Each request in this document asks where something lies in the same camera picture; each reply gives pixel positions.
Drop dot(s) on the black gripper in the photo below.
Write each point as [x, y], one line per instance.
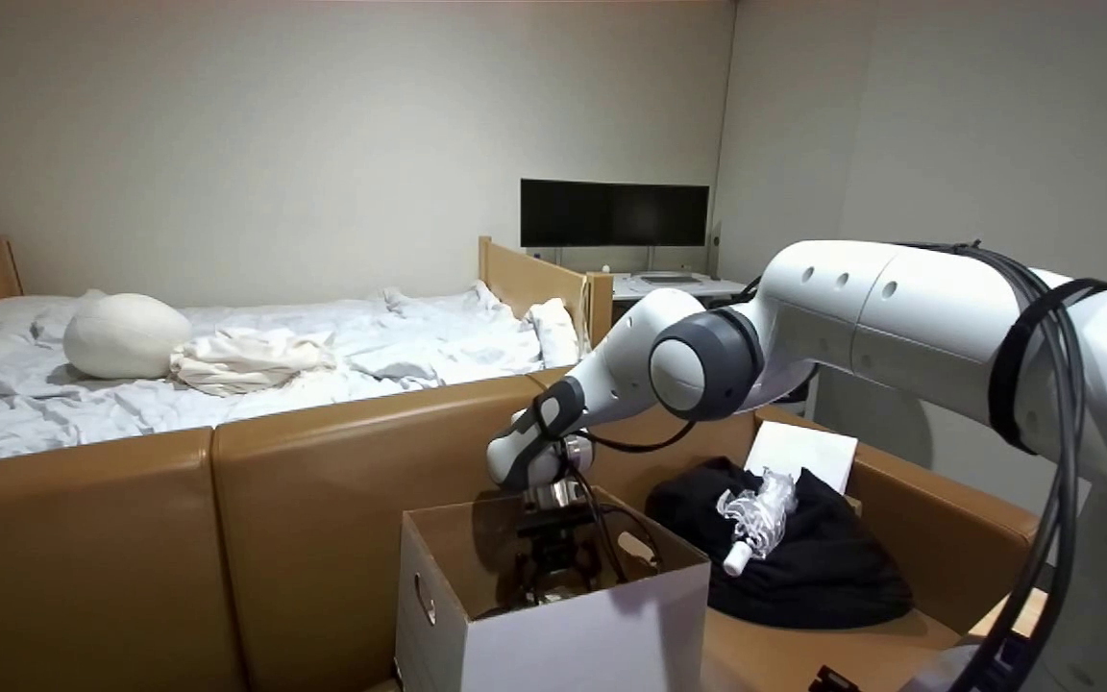
[555, 551]

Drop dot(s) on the umbrella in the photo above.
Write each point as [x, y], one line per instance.
[760, 514]

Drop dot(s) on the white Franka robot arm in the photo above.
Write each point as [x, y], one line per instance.
[939, 319]

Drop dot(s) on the white cardboard box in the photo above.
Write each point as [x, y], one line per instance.
[578, 655]

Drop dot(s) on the white paper sheet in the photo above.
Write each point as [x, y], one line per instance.
[806, 446]

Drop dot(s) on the black cloth pile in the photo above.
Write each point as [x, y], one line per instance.
[836, 572]

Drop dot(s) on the black keyboard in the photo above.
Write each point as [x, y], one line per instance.
[669, 277]

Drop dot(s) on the white desk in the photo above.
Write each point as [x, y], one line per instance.
[695, 285]

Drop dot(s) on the black computer monitor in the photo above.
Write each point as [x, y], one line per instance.
[611, 213]

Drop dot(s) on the grey rounded chair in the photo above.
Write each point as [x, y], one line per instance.
[880, 423]

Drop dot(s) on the cream crumpled cloth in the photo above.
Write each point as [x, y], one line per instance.
[249, 364]

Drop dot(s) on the tan leather sofa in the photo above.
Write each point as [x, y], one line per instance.
[94, 564]

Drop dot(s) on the round white pillow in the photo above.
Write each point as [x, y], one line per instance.
[126, 335]

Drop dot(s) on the flat white pillow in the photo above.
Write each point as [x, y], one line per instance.
[10, 314]

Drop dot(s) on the wooden bed frame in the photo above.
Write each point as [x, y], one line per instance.
[510, 275]

